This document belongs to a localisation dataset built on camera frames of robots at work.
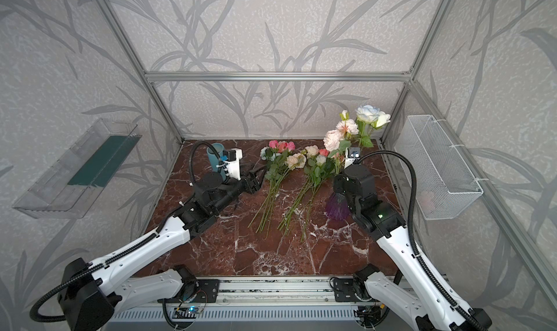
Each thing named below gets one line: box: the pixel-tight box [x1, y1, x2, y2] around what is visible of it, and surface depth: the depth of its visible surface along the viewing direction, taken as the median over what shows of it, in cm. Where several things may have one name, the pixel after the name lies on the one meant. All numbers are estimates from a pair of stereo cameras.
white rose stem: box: [355, 104, 391, 158], surface depth 71 cm
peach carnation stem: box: [322, 109, 360, 175], surface depth 71 cm
